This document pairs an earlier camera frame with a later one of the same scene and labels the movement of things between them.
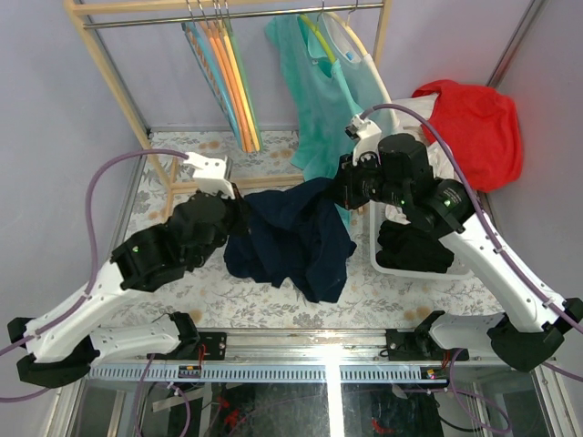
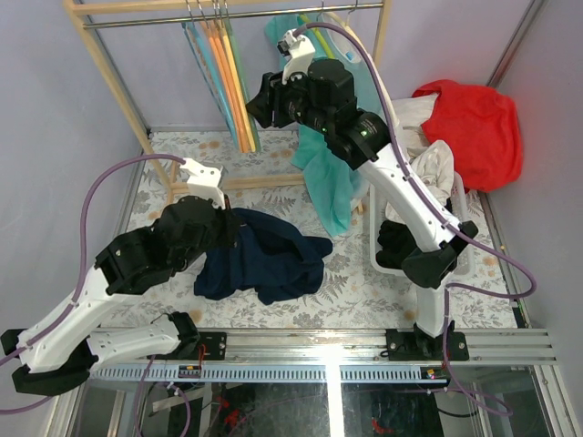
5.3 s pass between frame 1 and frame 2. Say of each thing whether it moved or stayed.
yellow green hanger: stayed
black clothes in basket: stayed
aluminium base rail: stayed
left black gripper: moved
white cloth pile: stayed
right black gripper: moved
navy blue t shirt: moved
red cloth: stayed
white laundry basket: stayed
